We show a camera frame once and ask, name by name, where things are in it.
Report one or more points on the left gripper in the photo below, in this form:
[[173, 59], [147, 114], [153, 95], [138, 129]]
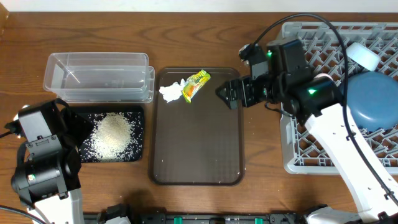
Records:
[[77, 123]]

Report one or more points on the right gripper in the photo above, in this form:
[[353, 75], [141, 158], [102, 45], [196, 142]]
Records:
[[246, 84]]

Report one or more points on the yellow green snack wrapper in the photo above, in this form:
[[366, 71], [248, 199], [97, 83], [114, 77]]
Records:
[[194, 83]]

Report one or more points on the white tissue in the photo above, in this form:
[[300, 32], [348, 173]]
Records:
[[172, 92]]

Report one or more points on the pile of white rice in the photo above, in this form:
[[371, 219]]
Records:
[[112, 137]]

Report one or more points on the light blue small bowl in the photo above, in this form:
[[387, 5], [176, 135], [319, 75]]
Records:
[[363, 56]]

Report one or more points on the dark blue plate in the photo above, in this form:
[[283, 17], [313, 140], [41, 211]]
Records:
[[372, 101]]

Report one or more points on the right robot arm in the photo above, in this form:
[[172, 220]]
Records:
[[280, 74]]

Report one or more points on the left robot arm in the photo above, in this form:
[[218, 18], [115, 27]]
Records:
[[48, 162]]

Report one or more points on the grey dishwasher rack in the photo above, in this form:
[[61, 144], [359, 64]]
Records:
[[302, 153]]

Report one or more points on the brown serving tray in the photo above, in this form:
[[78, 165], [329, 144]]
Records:
[[198, 143]]

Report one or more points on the clear plastic bin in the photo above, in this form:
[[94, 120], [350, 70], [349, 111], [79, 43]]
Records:
[[100, 77]]

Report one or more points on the black plastic tray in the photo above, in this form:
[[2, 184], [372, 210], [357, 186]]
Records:
[[136, 149]]

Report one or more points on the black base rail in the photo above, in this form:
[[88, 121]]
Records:
[[160, 215]]

